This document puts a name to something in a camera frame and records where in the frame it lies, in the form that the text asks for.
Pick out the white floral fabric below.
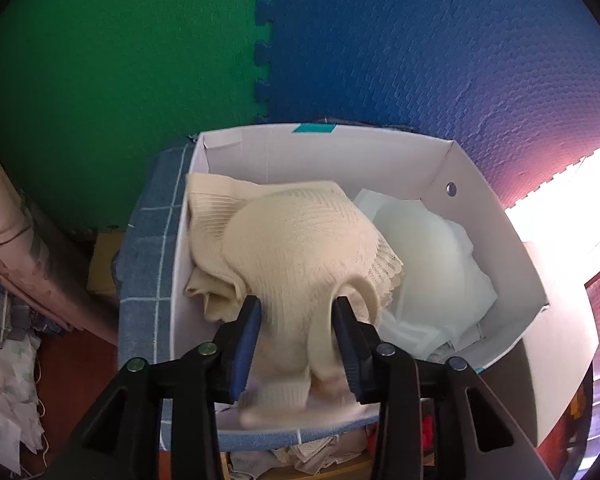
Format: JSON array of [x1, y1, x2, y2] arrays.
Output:
[[0, 332, 48, 476]]

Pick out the beige leaf-print curtain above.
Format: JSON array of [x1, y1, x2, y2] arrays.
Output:
[[0, 125, 121, 346]]

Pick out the blue checked cloth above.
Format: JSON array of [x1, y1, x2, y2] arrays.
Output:
[[115, 147, 376, 456]]

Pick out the white cardboard shoe box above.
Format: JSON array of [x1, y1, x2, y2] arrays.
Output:
[[157, 122, 600, 466]]

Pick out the beige knit bra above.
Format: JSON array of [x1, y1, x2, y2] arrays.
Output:
[[182, 172, 406, 428]]

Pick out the green foam wall mat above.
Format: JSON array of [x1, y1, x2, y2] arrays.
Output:
[[0, 0, 276, 233]]

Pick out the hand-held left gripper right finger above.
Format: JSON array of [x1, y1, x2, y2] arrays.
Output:
[[331, 296, 556, 480]]

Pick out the white bra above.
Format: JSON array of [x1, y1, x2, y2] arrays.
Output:
[[352, 187, 498, 361]]

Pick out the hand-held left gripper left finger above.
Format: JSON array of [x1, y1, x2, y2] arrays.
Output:
[[50, 294, 263, 480]]

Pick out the brown cardboard piece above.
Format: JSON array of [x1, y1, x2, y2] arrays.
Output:
[[87, 232, 126, 306]]

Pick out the blue foam wall mat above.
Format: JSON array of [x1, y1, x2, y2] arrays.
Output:
[[254, 0, 600, 211]]

